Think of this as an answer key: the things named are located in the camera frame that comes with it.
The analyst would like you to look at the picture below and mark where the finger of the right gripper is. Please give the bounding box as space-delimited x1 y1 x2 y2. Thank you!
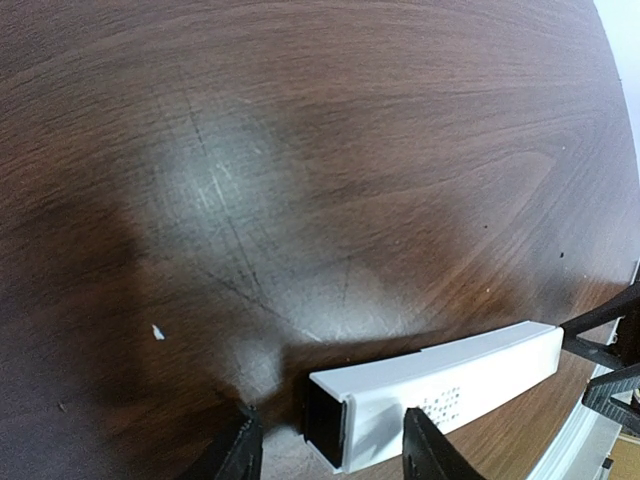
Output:
582 367 639 433
560 287 639 370

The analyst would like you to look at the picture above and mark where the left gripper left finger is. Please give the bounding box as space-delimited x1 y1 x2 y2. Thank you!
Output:
197 405 263 479

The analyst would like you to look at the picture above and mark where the white remote control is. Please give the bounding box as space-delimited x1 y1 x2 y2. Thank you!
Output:
303 321 564 474

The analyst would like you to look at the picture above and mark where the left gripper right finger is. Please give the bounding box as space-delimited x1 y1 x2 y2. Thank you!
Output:
402 408 484 480

